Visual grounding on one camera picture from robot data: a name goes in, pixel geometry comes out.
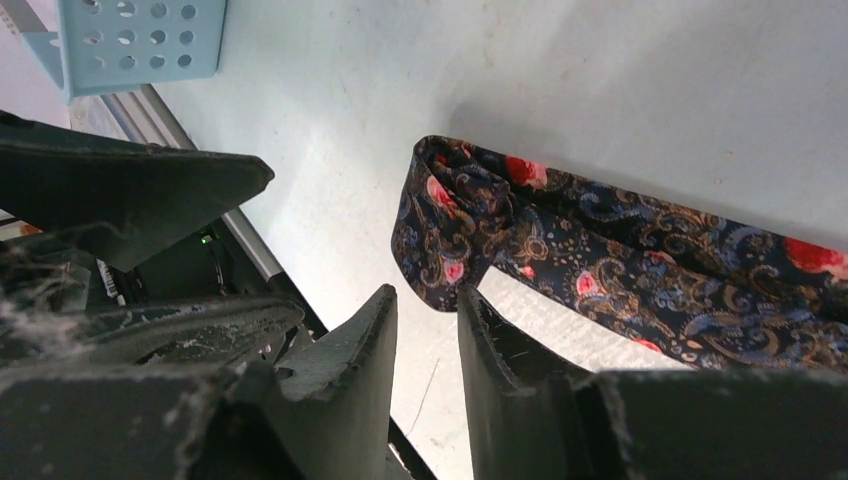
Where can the aluminium frame rail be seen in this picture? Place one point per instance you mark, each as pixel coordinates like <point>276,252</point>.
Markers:
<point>173,188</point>

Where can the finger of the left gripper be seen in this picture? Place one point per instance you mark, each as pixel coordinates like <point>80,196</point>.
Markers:
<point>228,330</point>
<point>119,201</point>

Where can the light blue plastic basket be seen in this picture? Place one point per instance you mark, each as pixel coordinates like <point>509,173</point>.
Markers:
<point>107,47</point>

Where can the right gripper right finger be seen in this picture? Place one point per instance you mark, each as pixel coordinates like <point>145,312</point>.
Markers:
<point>532,414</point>

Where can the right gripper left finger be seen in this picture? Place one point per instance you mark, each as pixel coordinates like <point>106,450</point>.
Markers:
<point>226,388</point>

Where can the dark floral rose tie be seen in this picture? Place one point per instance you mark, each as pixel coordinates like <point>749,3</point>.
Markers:
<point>701,289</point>

